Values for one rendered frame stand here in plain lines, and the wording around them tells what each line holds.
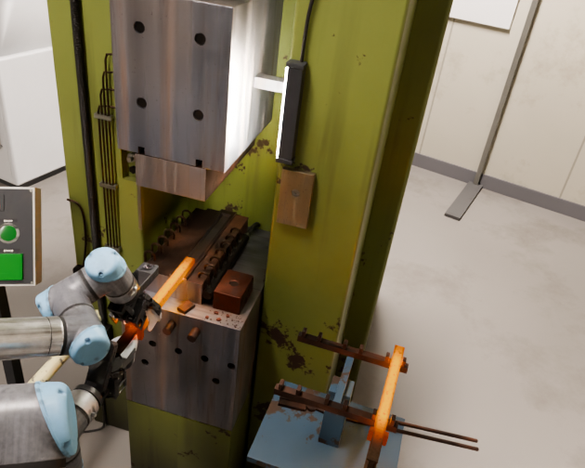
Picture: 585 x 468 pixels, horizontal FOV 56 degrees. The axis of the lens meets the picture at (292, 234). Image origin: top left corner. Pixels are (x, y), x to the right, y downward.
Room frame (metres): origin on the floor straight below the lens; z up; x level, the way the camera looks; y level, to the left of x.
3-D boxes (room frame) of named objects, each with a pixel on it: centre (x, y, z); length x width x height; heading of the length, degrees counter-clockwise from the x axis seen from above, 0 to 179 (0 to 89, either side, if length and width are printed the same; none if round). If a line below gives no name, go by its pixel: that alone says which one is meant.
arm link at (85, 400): (0.79, 0.41, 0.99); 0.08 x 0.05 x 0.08; 79
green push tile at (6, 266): (1.21, 0.78, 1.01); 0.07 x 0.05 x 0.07; 104
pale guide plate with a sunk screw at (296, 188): (1.35, 0.01, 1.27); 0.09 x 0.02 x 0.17; 79
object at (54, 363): (1.26, 0.70, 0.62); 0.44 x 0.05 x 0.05; 169
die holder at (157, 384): (1.49, 0.24, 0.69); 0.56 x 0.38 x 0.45; 169
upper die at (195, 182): (1.49, 0.30, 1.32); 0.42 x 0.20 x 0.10; 169
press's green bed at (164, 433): (1.49, 0.24, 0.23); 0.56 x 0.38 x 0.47; 169
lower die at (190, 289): (1.49, 0.30, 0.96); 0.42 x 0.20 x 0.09; 169
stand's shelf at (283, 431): (1.05, -0.19, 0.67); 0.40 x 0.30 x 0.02; 77
